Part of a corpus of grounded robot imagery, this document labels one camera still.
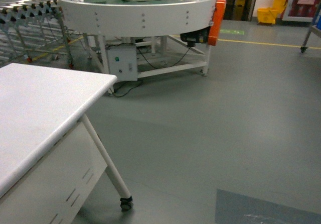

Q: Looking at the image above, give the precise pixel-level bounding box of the grey control box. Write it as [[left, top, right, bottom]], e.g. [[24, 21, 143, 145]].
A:
[[107, 44, 138, 81]]

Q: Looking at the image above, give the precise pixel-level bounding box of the round white conveyor table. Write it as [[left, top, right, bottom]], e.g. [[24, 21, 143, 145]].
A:
[[58, 0, 217, 80]]

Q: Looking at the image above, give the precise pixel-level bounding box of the white table leg with caster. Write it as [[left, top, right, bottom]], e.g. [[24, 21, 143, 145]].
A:
[[80, 114, 133, 211]]

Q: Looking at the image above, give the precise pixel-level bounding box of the orange motor cover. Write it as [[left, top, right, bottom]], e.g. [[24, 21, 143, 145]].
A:
[[208, 0, 227, 46]]

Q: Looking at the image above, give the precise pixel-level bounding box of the yellow mop bucket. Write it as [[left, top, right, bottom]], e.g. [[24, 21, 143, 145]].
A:
[[257, 0, 287, 25]]

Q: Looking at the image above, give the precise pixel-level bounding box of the expandable roller conveyor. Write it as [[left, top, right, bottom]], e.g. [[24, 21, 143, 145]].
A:
[[1, 0, 73, 67]]

